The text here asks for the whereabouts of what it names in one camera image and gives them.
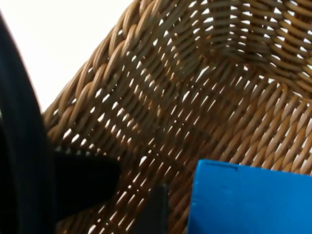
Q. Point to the pale brown wicker basket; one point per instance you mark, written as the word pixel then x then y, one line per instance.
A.
pixel 185 97

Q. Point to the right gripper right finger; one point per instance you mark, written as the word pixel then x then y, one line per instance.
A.
pixel 158 212

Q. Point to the blue cube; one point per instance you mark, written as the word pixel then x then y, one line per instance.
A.
pixel 248 202

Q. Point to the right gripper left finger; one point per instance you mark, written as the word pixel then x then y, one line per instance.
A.
pixel 85 180

